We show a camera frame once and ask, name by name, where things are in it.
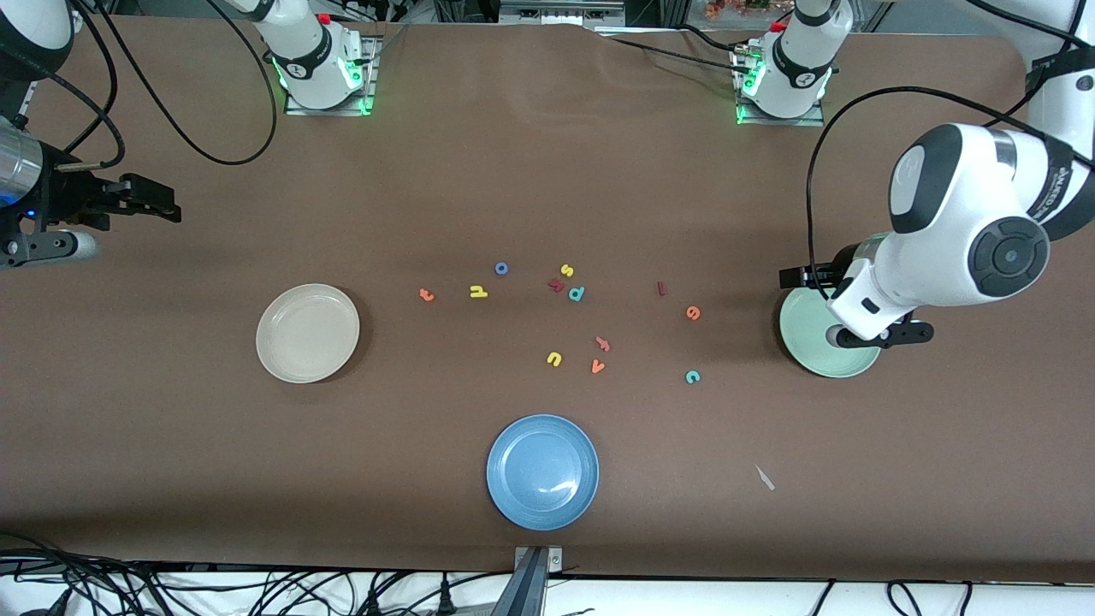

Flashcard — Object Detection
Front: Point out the green round plate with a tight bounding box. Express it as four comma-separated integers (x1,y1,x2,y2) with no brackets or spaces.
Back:
778,287,882,379

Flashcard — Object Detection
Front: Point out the beige round plate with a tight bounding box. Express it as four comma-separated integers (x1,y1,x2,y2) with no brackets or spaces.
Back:
256,283,361,384

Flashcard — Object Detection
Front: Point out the brown table cover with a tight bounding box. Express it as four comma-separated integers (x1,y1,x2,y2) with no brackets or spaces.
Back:
0,15,1095,584

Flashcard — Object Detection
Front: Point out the blue round plate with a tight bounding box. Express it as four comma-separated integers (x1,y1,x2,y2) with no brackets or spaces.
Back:
486,414,600,531

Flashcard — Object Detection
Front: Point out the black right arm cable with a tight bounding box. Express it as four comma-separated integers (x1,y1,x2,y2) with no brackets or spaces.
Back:
51,0,279,172

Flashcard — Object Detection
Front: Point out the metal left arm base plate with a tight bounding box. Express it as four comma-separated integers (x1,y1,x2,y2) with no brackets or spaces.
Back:
734,47,826,127

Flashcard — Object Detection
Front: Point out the black base power cable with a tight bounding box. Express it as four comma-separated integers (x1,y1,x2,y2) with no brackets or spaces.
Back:
599,24,754,78

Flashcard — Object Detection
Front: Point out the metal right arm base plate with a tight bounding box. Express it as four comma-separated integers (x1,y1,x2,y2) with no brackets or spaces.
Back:
285,36,377,116

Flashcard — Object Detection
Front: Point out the black looped floor cable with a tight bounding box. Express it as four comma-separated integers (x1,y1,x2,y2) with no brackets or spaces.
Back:
885,580,972,616

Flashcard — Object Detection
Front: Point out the grey metal frame bracket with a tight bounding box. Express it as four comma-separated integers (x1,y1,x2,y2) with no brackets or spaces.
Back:
500,0,627,28

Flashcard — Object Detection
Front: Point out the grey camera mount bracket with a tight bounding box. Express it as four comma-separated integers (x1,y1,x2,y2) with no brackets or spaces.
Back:
512,545,565,616

